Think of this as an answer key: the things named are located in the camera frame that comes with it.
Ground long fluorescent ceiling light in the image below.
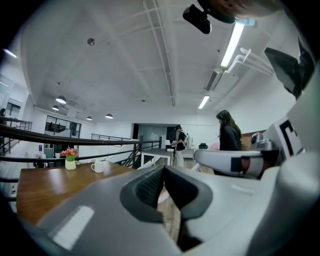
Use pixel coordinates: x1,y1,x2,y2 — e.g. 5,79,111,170
220,21,246,68

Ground person's face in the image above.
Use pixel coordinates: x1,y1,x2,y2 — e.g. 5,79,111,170
209,0,282,20

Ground short fluorescent ceiling light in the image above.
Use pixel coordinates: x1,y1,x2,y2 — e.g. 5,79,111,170
197,95,211,110

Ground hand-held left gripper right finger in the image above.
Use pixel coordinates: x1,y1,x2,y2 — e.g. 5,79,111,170
164,151,320,256

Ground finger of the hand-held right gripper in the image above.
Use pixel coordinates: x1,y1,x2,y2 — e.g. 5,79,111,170
194,148,266,178

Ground white ceiling pipes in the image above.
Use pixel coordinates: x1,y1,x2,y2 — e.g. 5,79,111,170
224,46,274,76

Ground black head-worn camera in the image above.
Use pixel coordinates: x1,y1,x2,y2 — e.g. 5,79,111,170
182,3,212,35

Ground white ceramic mug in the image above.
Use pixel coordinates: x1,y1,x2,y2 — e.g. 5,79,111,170
90,160,110,174

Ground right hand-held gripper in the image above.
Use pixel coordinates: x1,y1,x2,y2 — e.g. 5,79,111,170
250,37,320,167

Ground white table with dark top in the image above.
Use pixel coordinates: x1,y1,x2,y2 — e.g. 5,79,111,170
140,148,175,169

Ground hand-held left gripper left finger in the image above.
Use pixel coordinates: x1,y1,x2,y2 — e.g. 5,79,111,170
18,164,182,256

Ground black metal railing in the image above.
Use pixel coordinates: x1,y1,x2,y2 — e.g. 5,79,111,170
0,116,163,202

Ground white pot with pink flowers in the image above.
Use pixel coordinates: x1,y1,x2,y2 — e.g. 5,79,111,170
60,147,79,171

